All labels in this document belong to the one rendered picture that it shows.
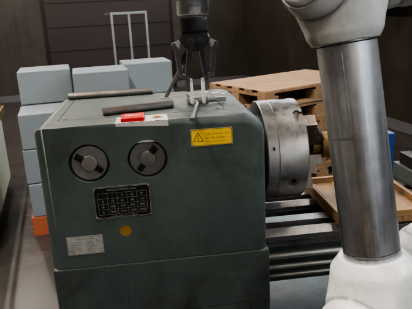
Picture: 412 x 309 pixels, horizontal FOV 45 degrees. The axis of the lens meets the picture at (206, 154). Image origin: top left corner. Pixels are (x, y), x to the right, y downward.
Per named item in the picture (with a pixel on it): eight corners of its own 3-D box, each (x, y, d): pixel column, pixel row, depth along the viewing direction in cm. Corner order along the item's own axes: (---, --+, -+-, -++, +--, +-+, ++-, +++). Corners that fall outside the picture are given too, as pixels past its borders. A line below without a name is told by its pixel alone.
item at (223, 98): (224, 101, 147) (186, 104, 145) (224, 94, 147) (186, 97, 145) (226, 102, 145) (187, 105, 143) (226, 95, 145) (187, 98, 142)
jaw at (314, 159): (284, 157, 162) (287, 194, 161) (288, 156, 157) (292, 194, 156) (317, 154, 163) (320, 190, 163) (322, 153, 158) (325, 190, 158)
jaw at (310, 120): (288, 148, 156) (295, 125, 146) (285, 135, 159) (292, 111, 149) (322, 145, 157) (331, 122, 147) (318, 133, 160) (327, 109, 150)
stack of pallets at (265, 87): (303, 149, 543) (303, 68, 518) (368, 167, 474) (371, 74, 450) (209, 175, 476) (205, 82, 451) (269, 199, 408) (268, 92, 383)
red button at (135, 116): (121, 125, 126) (120, 118, 125) (121, 121, 132) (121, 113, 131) (144, 124, 127) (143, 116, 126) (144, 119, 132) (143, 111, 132)
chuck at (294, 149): (281, 209, 147) (278, 103, 141) (258, 184, 178) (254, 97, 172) (311, 207, 148) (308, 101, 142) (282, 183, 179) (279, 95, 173)
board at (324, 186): (340, 228, 150) (340, 216, 149) (303, 188, 184) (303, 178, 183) (433, 218, 153) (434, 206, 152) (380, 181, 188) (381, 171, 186)
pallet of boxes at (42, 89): (173, 181, 463) (164, 56, 431) (194, 211, 391) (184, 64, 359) (39, 200, 434) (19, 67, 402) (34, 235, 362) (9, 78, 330)
